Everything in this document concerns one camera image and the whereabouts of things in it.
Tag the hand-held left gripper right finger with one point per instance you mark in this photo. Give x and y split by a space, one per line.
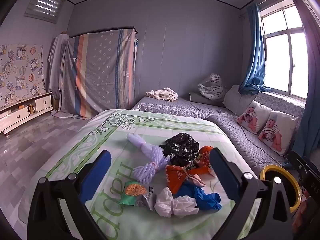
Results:
222 171

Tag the dark blue curtain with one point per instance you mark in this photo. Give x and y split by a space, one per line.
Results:
310 120

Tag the white tiger plush toy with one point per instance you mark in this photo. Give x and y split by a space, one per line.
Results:
215 87

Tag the person's right hand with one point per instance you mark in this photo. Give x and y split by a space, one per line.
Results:
302 212

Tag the orange tangerine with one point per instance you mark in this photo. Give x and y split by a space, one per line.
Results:
205 149

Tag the bright blue curtain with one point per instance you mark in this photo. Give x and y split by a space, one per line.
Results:
255 55

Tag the yellow rimmed bin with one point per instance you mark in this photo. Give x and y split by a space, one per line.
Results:
268 167

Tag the beige crumpled cloth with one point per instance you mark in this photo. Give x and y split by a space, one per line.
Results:
162 94

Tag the cartoon print wall mat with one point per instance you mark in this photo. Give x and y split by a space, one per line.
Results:
17 77

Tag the white hanging cloth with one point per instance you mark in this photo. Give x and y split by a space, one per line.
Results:
56 62

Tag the baby print pillow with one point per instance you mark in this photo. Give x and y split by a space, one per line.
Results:
275 132
252 116

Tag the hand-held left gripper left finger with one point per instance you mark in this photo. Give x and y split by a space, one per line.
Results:
97 172

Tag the green snack packet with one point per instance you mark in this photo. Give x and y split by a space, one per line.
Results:
130 198

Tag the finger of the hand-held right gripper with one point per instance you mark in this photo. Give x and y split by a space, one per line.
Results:
300 163
314 188

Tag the white low cabinet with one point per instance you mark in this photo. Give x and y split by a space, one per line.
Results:
17 116

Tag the silver foil packet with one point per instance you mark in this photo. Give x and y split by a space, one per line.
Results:
148 197

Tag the grey quilted sofa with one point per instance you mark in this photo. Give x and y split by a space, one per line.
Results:
225 130

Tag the plain grey pillow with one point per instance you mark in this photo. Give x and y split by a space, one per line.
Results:
235 98

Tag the white foam net bundle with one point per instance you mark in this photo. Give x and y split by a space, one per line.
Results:
150 152

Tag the dark grey bolster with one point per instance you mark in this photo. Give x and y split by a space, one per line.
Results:
197 100

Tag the window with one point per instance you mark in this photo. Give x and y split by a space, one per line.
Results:
280 62

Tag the black plastic bag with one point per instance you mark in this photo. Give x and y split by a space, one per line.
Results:
181 146

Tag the white plastic bag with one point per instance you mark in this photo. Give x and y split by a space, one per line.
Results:
165 202

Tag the green floral bed sheet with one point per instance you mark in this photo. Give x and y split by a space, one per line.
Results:
150 125

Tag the orange snack wrapper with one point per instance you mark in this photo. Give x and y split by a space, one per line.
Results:
177 177

